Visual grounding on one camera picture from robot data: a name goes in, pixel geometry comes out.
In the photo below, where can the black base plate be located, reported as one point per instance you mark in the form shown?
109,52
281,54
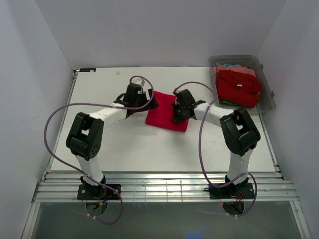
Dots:
89,192
231,192

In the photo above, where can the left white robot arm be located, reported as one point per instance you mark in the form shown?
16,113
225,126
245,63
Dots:
85,137

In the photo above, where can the clear plastic bin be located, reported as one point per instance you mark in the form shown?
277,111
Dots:
266,101

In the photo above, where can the light blue shirt in bin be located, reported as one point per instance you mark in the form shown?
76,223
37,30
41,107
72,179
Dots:
226,65

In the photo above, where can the blue label sticker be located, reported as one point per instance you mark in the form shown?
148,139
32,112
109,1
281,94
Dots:
87,70

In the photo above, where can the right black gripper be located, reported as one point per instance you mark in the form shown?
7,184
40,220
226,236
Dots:
176,118

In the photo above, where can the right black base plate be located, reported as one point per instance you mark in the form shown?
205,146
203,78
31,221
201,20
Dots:
231,192

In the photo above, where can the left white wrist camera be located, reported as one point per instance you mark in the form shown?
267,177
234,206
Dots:
138,81

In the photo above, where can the green shirt in bin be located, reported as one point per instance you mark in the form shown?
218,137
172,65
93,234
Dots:
228,103

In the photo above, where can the aluminium frame rails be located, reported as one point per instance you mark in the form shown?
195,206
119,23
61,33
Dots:
159,187

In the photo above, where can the pink shirt in bin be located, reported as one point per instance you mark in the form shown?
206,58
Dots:
234,69

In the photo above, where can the folded red shirt in bin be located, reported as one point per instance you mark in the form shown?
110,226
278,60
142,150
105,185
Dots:
238,88

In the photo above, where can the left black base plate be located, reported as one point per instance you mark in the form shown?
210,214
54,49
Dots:
89,192

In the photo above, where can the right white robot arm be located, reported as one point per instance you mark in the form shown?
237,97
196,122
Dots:
239,132

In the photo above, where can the crimson red t shirt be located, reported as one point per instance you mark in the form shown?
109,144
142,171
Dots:
162,116

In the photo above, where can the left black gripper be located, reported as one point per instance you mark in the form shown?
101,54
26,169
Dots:
153,104

